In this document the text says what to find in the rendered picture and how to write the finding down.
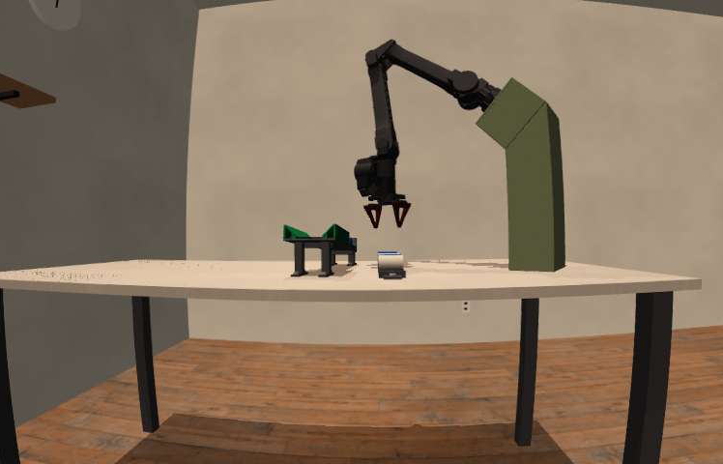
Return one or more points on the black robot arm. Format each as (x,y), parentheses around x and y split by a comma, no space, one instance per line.
(473,93)

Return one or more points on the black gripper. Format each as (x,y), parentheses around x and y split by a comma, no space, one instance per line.
(387,199)

